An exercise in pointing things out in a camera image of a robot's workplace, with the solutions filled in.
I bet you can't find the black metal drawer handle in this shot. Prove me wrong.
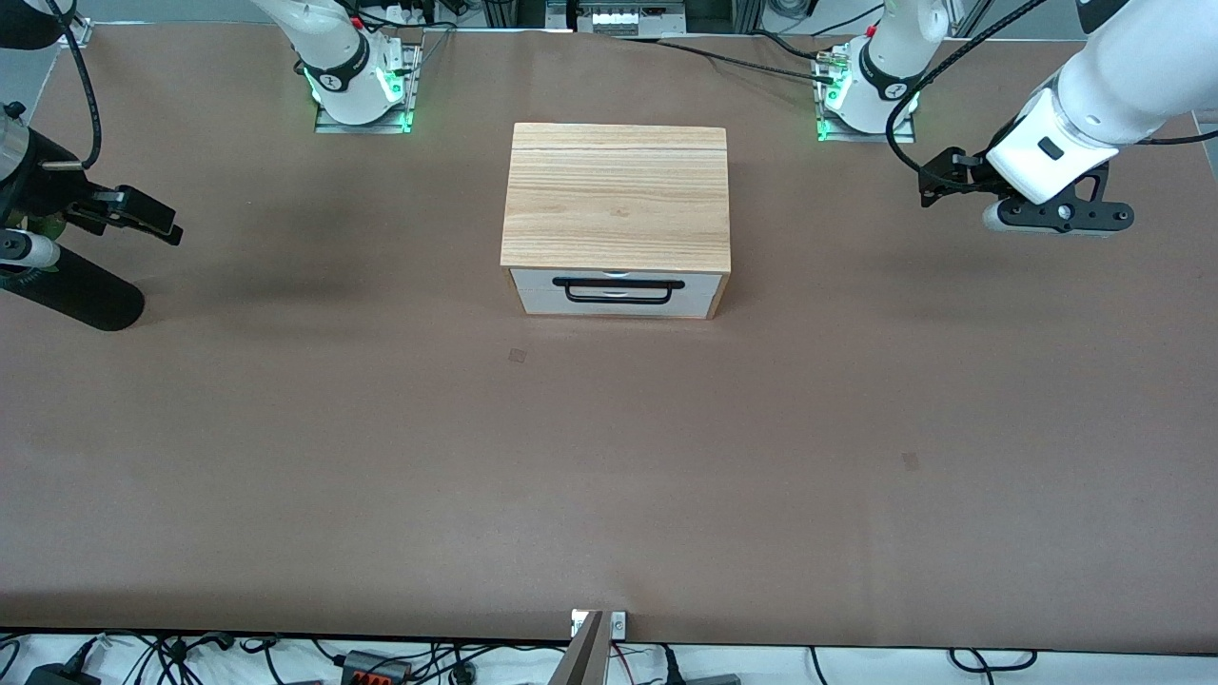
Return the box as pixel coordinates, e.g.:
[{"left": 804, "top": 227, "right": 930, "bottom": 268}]
[{"left": 553, "top": 277, "right": 686, "bottom": 306}]

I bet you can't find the white handled drawer front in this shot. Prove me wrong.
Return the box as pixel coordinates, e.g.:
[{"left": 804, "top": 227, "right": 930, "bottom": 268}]
[{"left": 510, "top": 268, "right": 722, "bottom": 297}]

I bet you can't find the light wooden drawer cabinet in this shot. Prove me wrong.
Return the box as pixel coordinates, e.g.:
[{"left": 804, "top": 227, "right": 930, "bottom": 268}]
[{"left": 500, "top": 122, "right": 732, "bottom": 320}]

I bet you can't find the white power strip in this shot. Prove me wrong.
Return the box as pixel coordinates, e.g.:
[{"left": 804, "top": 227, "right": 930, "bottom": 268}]
[{"left": 569, "top": 4, "right": 669, "bottom": 37}]

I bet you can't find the black plug adapter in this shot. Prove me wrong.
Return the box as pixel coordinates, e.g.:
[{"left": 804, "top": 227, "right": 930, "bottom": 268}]
[{"left": 23, "top": 660, "right": 102, "bottom": 685}]

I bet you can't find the black red power adapter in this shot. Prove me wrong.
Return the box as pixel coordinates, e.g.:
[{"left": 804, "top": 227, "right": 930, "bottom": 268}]
[{"left": 341, "top": 650, "right": 412, "bottom": 685}]

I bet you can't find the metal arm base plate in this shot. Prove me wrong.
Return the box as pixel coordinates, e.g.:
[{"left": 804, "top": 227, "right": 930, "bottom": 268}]
[
  {"left": 314, "top": 40, "right": 425, "bottom": 135},
  {"left": 815, "top": 43, "right": 920, "bottom": 145}
]

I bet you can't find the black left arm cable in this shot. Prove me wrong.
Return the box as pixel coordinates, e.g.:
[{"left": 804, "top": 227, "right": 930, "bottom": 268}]
[{"left": 885, "top": 0, "right": 1050, "bottom": 178}]

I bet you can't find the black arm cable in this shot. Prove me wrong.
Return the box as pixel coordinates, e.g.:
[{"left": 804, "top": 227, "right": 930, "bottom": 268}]
[
  {"left": 46, "top": 0, "right": 103, "bottom": 170},
  {"left": 885, "top": 0, "right": 1050, "bottom": 178}
]

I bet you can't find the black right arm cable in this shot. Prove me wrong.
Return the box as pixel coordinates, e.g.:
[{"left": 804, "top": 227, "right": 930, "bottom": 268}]
[{"left": 46, "top": 0, "right": 103, "bottom": 170}]

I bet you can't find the aluminium cell frame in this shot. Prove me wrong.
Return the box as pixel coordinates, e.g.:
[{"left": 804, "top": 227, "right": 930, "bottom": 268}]
[{"left": 0, "top": 0, "right": 991, "bottom": 47}]

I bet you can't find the black cable on table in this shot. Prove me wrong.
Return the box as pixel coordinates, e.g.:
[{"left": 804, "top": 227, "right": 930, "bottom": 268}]
[{"left": 617, "top": 34, "right": 840, "bottom": 85}]

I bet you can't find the black looped floor cable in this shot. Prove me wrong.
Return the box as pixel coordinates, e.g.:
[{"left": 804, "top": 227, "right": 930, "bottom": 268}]
[{"left": 949, "top": 647, "right": 1040, "bottom": 674}]

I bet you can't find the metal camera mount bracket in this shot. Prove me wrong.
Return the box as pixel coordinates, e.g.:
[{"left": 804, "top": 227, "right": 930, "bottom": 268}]
[{"left": 570, "top": 609, "right": 628, "bottom": 640}]

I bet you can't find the grey camera mount pole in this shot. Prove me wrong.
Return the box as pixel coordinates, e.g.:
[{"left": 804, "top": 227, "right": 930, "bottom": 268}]
[{"left": 547, "top": 611, "right": 608, "bottom": 685}]

